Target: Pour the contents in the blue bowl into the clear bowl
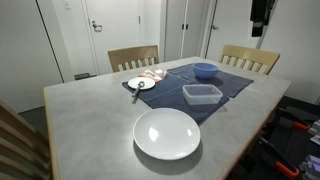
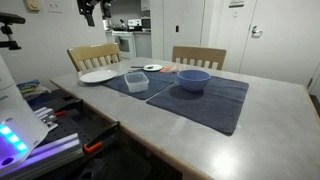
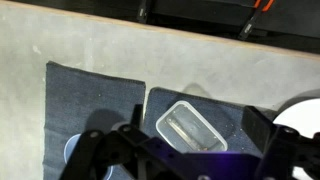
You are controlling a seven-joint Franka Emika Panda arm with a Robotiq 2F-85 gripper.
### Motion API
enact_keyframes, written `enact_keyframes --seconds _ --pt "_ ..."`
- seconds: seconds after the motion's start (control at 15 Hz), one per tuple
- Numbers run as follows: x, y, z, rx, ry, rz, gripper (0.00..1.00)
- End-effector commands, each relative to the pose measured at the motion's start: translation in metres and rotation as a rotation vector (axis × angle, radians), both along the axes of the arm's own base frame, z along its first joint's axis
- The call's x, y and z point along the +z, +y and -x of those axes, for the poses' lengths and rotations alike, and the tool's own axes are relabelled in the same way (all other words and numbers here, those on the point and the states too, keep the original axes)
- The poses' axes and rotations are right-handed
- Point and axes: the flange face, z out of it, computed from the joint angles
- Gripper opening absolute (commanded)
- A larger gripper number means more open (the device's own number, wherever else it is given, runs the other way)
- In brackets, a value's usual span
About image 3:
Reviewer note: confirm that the dark blue woven placemat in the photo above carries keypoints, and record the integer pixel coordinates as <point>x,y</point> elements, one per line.
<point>226,116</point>
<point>83,96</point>

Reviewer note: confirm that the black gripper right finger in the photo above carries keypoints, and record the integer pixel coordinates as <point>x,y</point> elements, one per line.
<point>286,150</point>

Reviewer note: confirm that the large white plate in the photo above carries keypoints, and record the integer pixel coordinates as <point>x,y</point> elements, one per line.
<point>303,115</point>

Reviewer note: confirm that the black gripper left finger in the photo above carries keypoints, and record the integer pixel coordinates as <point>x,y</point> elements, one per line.
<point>100,150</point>

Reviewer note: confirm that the clear plastic container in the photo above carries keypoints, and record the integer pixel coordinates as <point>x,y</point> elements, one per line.
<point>191,128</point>

